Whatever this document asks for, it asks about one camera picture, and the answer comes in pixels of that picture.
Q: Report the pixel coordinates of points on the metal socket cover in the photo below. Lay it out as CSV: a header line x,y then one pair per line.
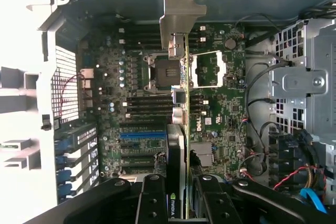
x,y
207,77

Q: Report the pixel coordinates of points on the round coin cell battery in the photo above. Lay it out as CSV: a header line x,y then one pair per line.
x,y
230,43

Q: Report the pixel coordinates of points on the black open PC case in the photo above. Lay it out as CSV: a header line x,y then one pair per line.
x,y
131,6

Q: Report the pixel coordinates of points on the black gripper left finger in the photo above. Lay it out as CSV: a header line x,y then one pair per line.
x,y
153,200

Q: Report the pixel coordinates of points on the black case latch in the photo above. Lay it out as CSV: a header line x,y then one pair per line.
x,y
46,123

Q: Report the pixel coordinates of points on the grey parts rack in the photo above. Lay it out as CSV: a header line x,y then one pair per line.
x,y
13,77

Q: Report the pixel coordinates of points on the silver disk bay cage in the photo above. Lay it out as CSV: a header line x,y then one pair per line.
x,y
299,82

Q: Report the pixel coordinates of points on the blue expansion slot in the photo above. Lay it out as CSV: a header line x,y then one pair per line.
x,y
141,134

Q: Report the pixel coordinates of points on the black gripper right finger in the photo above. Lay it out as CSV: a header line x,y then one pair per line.
x,y
215,200

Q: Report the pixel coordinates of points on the green motherboard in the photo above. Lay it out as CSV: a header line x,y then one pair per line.
x,y
223,108

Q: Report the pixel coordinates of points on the CPU socket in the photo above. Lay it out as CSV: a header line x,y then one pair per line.
x,y
162,73

